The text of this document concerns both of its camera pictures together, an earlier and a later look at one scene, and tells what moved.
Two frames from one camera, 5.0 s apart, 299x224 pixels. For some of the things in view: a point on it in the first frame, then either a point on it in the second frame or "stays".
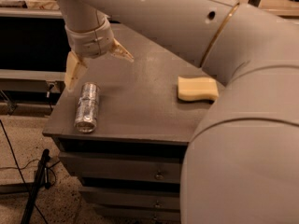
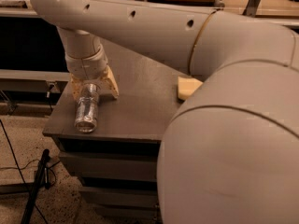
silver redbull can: [86, 116] stays
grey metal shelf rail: [31, 12] stays
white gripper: [91, 44] -> [86, 65]
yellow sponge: [196, 88] stays
